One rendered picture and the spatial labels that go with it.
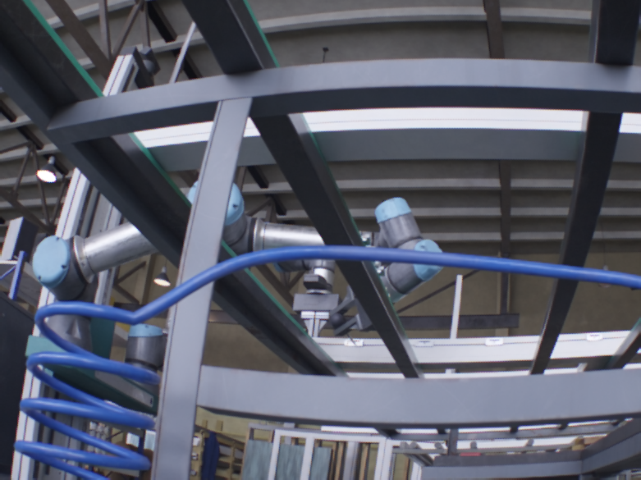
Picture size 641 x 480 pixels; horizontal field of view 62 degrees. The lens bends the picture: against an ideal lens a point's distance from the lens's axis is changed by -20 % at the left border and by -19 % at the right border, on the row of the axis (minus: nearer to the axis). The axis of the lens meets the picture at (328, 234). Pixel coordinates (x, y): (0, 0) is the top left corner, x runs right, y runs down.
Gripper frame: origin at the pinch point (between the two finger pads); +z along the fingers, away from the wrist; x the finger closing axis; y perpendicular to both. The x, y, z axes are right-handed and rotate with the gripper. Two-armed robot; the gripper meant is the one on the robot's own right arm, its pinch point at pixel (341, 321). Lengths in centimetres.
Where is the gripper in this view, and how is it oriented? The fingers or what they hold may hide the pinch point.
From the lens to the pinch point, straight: 151.6
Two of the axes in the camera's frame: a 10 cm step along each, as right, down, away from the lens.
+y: 7.6, 1.5, 6.3
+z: -6.1, 5.2, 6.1
